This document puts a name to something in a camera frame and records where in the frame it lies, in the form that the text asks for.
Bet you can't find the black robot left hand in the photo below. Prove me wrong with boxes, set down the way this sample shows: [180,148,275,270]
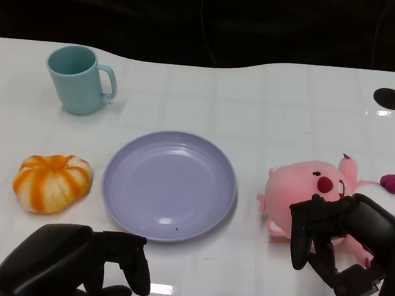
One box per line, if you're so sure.
[0,218,156,296]

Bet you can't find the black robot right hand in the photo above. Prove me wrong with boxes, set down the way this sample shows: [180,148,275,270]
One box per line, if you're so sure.
[281,187,395,296]

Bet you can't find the pink plush doll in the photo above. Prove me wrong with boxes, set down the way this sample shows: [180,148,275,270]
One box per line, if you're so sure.
[251,146,395,273]

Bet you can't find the lavender round plate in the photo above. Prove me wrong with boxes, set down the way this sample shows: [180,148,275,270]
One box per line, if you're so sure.
[97,124,243,250]

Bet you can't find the orange white pumpkin toy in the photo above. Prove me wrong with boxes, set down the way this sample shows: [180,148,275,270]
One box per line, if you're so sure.
[10,150,95,219]

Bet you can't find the light blue mug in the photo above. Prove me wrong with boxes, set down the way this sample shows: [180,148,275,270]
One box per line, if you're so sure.
[41,42,121,119]

